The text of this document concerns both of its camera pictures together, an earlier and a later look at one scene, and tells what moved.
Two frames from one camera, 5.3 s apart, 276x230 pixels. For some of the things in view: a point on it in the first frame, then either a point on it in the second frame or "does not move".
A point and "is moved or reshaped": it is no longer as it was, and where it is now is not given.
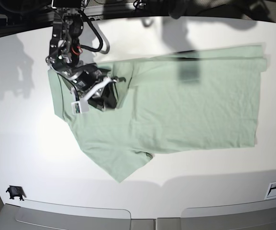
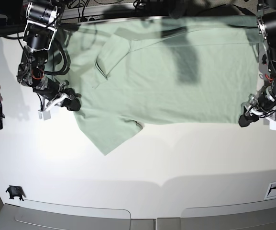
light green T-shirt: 198,99 is moved or reshaped
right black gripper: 89,74 → 53,89
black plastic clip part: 17,191 does not move
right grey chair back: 270,214 does not move
